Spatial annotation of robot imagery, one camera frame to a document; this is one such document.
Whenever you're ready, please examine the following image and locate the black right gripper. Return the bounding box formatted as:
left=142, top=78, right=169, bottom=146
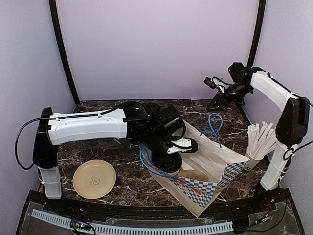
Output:
left=206, top=81, right=251, bottom=111

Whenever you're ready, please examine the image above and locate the brown cardboard cup carrier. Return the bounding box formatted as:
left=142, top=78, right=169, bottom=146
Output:
left=178, top=168, right=208, bottom=182

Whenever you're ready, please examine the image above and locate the blue checkered paper bag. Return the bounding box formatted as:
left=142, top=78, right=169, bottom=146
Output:
left=139, top=123, right=249, bottom=217

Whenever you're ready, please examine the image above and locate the black plastic cup lid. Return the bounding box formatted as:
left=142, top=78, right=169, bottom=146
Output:
left=146, top=103, right=160, bottom=112

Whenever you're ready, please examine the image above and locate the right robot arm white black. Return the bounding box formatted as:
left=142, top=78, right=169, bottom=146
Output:
left=204, top=62, right=313, bottom=191

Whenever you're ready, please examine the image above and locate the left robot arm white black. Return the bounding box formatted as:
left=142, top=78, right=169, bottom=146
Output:
left=24, top=101, right=192, bottom=213

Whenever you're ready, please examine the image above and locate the paper wrapped straws bundle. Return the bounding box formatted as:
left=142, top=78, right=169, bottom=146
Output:
left=247, top=121, right=277, bottom=160

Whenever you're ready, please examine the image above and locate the white cup holding straws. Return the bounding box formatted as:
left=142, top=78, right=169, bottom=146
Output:
left=244, top=148, right=261, bottom=171

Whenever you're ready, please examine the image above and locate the cream yellow plate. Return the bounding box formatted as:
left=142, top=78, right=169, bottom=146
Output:
left=73, top=160, right=116, bottom=200

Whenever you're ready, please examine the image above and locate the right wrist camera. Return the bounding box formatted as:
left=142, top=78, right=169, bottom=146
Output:
left=203, top=76, right=231, bottom=93

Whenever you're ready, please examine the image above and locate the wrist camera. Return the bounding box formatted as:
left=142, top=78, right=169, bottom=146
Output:
left=167, top=138, right=198, bottom=154
left=203, top=76, right=231, bottom=93

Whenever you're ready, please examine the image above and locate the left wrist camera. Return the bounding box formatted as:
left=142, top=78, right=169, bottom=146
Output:
left=167, top=138, right=198, bottom=154

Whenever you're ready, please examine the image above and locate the right black frame post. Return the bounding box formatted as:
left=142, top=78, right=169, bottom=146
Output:
left=247, top=0, right=266, bottom=67

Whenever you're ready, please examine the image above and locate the black frame post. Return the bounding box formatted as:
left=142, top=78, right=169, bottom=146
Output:
left=247, top=0, right=266, bottom=67
left=49, top=0, right=80, bottom=105

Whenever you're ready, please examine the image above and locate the white perforated cable duct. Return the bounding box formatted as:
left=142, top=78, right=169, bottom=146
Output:
left=31, top=209, right=233, bottom=235

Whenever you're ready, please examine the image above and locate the black front table rail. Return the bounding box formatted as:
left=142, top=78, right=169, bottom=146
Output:
left=20, top=189, right=290, bottom=222

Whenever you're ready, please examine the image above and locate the left black frame post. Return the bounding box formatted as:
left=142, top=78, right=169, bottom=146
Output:
left=49, top=0, right=80, bottom=105

